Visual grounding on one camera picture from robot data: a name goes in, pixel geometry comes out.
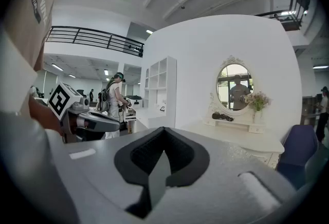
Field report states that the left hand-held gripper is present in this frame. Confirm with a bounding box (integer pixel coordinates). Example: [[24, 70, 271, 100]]
[[47, 81, 121, 143]]

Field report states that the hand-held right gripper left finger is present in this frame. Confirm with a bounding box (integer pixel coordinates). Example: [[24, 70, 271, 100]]
[[114, 126, 166, 219]]

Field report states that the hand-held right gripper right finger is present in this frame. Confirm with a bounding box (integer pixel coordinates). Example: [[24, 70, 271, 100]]
[[163, 126, 211, 188]]

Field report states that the person's left forearm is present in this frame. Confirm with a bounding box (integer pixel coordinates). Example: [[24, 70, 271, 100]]
[[28, 95, 64, 136]]

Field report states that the white dressing table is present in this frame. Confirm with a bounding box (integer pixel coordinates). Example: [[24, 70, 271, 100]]
[[177, 119, 286, 170]]

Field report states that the black hair dryer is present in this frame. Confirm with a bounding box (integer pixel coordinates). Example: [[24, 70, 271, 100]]
[[211, 111, 234, 122]]

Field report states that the white ribbed vase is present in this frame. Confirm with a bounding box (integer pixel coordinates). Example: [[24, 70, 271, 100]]
[[253, 109, 263, 124]]

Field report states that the white shelf desk unit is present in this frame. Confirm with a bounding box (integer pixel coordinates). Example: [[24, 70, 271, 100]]
[[134, 55, 177, 133]]

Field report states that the long black balcony railing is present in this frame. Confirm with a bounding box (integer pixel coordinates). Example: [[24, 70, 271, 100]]
[[45, 26, 144, 58]]

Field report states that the pink flower bouquet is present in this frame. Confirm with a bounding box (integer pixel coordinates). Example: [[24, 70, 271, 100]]
[[243, 91, 272, 112]]

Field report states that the white oval mirror stand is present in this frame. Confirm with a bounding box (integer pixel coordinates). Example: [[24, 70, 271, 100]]
[[203, 54, 267, 134]]

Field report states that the person's beige t-shirt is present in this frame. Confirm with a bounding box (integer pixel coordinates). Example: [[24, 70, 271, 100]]
[[0, 0, 69, 116]]

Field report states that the blue chair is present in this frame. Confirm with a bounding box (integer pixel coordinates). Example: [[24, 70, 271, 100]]
[[277, 124, 319, 190]]

